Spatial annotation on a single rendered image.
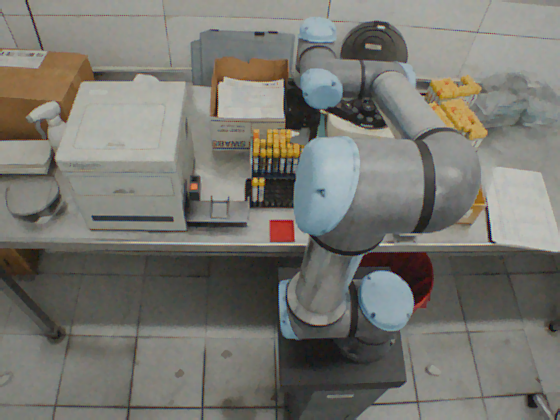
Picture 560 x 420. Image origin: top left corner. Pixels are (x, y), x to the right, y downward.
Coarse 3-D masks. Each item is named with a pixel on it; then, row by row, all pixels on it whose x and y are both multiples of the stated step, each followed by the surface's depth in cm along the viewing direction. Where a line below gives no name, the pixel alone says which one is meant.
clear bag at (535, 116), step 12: (540, 84) 156; (528, 96) 160; (540, 96) 157; (552, 96) 156; (528, 108) 158; (540, 108) 157; (552, 108) 156; (528, 120) 160; (540, 120) 159; (552, 120) 158
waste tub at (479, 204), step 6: (480, 186) 131; (480, 192) 131; (480, 198) 130; (474, 204) 127; (480, 204) 127; (486, 204) 127; (474, 210) 129; (480, 210) 129; (468, 216) 132; (474, 216) 132; (456, 222) 134; (462, 222) 134; (468, 222) 134
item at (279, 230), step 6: (270, 222) 129; (276, 222) 130; (282, 222) 130; (288, 222) 131; (270, 228) 128; (276, 228) 129; (282, 228) 129; (288, 228) 129; (294, 228) 129; (270, 234) 127; (276, 234) 128; (282, 234) 128; (288, 234) 128; (294, 234) 128; (270, 240) 126; (276, 240) 126; (282, 240) 126; (288, 240) 127; (294, 240) 127
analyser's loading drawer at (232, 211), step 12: (192, 204) 127; (204, 204) 127; (216, 204) 128; (228, 204) 124; (240, 204) 128; (192, 216) 125; (204, 216) 125; (216, 216) 124; (228, 216) 124; (240, 216) 126
